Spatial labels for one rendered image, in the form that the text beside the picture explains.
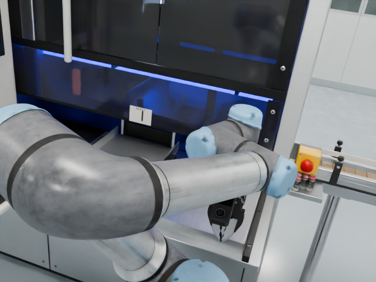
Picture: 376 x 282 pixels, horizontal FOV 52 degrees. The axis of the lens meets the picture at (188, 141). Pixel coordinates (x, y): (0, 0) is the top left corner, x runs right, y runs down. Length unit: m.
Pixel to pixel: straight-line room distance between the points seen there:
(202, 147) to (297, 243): 1.89
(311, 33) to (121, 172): 0.84
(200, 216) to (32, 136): 0.73
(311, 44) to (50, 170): 0.90
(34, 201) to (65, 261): 1.57
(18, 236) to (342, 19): 4.87
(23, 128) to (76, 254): 1.46
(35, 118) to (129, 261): 0.34
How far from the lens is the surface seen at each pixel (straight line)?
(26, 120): 0.51
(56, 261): 2.02
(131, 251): 0.71
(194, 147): 0.76
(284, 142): 1.27
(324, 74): 5.93
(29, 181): 0.44
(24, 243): 2.08
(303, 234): 2.67
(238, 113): 0.82
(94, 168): 0.43
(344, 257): 2.62
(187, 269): 0.77
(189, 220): 1.11
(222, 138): 0.75
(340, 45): 5.85
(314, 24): 1.17
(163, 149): 1.45
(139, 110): 1.37
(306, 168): 1.26
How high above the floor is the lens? 1.57
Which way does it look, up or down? 27 degrees down
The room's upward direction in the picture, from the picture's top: 7 degrees clockwise
